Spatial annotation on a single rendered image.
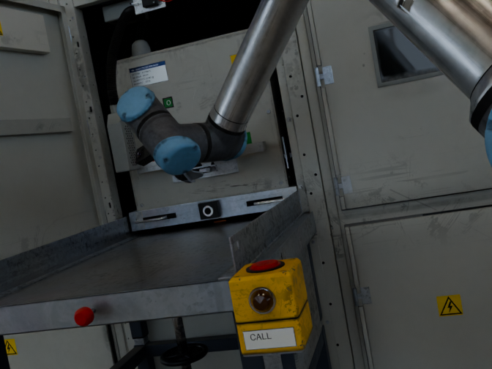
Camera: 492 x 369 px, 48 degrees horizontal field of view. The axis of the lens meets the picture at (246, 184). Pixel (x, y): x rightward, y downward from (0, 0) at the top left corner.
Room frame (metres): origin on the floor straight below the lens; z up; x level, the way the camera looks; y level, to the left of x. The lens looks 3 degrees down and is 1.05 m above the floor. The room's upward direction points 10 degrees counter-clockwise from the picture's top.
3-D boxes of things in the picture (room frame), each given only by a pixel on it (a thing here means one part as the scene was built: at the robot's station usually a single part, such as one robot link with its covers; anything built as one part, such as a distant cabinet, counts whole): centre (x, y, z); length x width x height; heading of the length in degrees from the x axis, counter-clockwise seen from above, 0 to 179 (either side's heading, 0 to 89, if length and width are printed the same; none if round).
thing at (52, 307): (1.31, 0.22, 0.82); 0.68 x 0.62 x 0.06; 164
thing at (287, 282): (0.70, -0.01, 0.85); 0.08 x 0.08 x 0.10; 74
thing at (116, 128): (1.67, 0.34, 1.14); 0.08 x 0.05 x 0.17; 165
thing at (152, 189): (1.68, 0.12, 1.15); 0.48 x 0.01 x 0.48; 75
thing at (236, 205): (1.69, 0.11, 0.89); 0.54 x 0.05 x 0.06; 75
